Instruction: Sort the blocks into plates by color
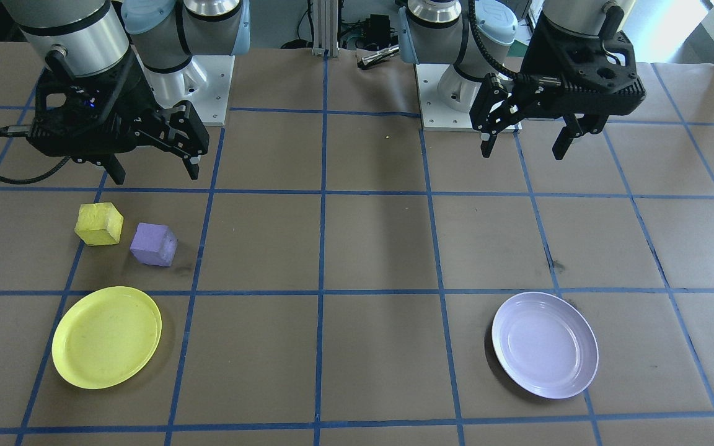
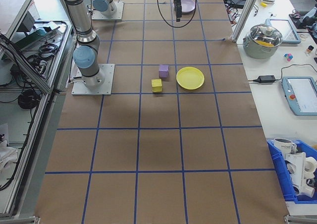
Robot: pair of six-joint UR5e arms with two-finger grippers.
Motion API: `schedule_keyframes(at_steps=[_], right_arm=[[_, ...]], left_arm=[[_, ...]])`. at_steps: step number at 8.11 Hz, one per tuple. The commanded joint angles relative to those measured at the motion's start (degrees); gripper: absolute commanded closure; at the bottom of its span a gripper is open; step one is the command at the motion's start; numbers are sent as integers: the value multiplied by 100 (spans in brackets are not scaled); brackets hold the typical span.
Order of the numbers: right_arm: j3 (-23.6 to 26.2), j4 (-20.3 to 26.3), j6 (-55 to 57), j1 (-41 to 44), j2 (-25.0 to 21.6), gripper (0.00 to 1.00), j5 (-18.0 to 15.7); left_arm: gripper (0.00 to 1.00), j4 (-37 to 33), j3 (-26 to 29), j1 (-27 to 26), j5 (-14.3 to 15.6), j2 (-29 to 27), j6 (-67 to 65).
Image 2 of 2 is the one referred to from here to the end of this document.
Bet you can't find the purple foam block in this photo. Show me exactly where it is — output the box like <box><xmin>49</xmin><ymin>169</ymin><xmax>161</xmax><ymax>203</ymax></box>
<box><xmin>158</xmin><ymin>64</ymin><xmax>170</xmax><ymax>79</ymax></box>

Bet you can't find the yellow foam block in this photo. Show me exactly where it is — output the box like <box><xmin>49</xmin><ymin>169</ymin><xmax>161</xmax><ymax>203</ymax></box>
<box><xmin>151</xmin><ymin>78</ymin><xmax>163</xmax><ymax>94</ymax></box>

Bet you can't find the purple plate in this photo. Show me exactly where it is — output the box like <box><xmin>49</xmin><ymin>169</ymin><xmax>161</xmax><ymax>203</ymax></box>
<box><xmin>179</xmin><ymin>0</ymin><xmax>196</xmax><ymax>14</ymax></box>

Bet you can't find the yellow plate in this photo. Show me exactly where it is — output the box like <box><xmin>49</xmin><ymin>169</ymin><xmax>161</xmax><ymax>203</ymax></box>
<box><xmin>176</xmin><ymin>66</ymin><xmax>206</xmax><ymax>91</ymax></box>

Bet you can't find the glass pot lid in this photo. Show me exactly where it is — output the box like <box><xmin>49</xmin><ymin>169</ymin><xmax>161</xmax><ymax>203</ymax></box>
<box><xmin>249</xmin><ymin>23</ymin><xmax>283</xmax><ymax>48</ymax></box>

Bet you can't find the grey cooking pot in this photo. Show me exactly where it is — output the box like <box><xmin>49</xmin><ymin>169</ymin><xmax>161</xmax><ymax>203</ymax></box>
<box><xmin>242</xmin><ymin>23</ymin><xmax>283</xmax><ymax>60</ymax></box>

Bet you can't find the yellow toy food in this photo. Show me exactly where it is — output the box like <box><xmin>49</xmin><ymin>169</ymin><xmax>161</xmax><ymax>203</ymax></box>
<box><xmin>256</xmin><ymin>40</ymin><xmax>275</xmax><ymax>48</ymax></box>

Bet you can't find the light blue teach pendant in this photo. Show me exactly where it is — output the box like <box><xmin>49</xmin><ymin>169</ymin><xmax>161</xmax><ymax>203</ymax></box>
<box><xmin>281</xmin><ymin>76</ymin><xmax>317</xmax><ymax>116</ymax></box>
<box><xmin>265</xmin><ymin>18</ymin><xmax>302</xmax><ymax>45</ymax></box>

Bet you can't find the small black power adapter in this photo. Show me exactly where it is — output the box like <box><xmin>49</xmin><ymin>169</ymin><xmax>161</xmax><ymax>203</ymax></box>
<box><xmin>257</xmin><ymin>75</ymin><xmax>277</xmax><ymax>83</ymax></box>

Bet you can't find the white paper sheet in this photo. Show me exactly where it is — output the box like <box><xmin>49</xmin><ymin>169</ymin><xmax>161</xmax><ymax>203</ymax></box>
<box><xmin>42</xmin><ymin>20</ymin><xmax>59</xmax><ymax>31</ymax></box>

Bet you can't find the dark green board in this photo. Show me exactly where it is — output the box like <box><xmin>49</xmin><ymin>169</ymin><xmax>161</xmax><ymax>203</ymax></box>
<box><xmin>18</xmin><ymin>27</ymin><xmax>61</xmax><ymax>46</ymax></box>

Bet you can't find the grey metal box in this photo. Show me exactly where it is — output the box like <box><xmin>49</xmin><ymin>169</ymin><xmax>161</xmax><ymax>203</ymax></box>
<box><xmin>16</xmin><ymin>10</ymin><xmax>36</xmax><ymax>33</ymax></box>

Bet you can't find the white mug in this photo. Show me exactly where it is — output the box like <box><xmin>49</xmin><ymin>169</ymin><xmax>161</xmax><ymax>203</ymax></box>
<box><xmin>273</xmin><ymin>137</ymin><xmax>297</xmax><ymax>156</ymax></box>

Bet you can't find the blue plastic bin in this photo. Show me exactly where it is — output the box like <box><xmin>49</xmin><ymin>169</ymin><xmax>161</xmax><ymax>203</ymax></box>
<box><xmin>266</xmin><ymin>139</ymin><xmax>317</xmax><ymax>205</ymax></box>

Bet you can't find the white pipe fitting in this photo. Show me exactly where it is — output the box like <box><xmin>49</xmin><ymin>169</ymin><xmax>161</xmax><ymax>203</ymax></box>
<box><xmin>304</xmin><ymin>157</ymin><xmax>317</xmax><ymax>179</ymax></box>
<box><xmin>297</xmin><ymin>183</ymin><xmax>317</xmax><ymax>197</ymax></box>

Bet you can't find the white cloth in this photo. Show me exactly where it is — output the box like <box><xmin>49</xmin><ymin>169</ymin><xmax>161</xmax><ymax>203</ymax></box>
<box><xmin>0</xmin><ymin>139</ymin><xmax>18</xmax><ymax>176</ymax></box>

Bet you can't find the aluminium profile bar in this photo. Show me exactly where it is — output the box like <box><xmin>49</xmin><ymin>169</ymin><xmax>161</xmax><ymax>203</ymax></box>
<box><xmin>283</xmin><ymin>215</ymin><xmax>317</xmax><ymax>224</ymax></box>
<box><xmin>0</xmin><ymin>215</ymin><xmax>40</xmax><ymax>224</ymax></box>

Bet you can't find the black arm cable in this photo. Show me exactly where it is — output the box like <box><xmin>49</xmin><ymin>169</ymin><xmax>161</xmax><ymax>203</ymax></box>
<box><xmin>157</xmin><ymin>0</ymin><xmax>198</xmax><ymax>28</ymax></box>

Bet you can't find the white square base plate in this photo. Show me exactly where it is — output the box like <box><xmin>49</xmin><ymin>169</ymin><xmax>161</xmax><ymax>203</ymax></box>
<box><xmin>71</xmin><ymin>63</ymin><xmax>116</xmax><ymax>96</ymax></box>
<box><xmin>91</xmin><ymin>1</ymin><xmax>125</xmax><ymax>21</ymax></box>

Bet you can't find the aluminium profile post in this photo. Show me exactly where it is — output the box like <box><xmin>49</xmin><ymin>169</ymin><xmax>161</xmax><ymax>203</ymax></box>
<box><xmin>231</xmin><ymin>0</ymin><xmax>263</xmax><ymax>43</ymax></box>

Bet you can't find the black adapter cable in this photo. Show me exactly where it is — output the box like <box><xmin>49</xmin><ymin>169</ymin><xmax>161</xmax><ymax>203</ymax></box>
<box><xmin>275</xmin><ymin>64</ymin><xmax>317</xmax><ymax>81</ymax></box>

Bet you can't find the black cable bundle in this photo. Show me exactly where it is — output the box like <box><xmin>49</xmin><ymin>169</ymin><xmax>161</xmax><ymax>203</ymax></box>
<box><xmin>37</xmin><ymin>42</ymin><xmax>60</xmax><ymax>55</ymax></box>

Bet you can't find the V-shaped metal bar frame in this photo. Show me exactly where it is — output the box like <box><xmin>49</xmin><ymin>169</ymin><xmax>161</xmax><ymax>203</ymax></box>
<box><xmin>0</xmin><ymin>0</ymin><xmax>75</xmax><ymax>219</ymax></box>

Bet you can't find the black coiled cable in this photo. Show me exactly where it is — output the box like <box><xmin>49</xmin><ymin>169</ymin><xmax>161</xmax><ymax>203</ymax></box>
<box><xmin>17</xmin><ymin>89</ymin><xmax>42</xmax><ymax>110</ymax></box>

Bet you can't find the white plastic bracket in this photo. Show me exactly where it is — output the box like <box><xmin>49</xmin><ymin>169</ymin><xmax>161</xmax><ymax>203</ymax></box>
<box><xmin>284</xmin><ymin>151</ymin><xmax>308</xmax><ymax>193</ymax></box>

